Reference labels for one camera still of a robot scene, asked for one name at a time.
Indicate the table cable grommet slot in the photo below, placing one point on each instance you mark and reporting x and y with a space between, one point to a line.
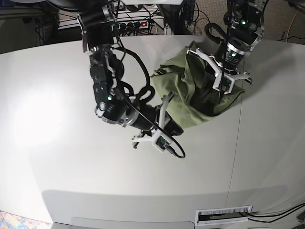
221 216

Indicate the green T-shirt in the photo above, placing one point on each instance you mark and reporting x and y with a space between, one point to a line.
195 101

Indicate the black power strip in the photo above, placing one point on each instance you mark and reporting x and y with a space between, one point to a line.
137 25

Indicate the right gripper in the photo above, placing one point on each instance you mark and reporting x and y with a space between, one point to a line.
154 122

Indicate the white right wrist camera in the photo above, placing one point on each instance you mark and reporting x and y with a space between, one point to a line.
162 144

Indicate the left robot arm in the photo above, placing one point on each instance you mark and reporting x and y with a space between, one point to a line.
245 29

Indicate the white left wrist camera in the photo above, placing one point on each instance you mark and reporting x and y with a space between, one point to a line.
225 83

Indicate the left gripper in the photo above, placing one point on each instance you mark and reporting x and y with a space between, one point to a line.
225 60

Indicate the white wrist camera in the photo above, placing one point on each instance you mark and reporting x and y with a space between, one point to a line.
162 144
225 83

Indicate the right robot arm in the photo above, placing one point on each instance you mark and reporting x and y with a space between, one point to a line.
116 101

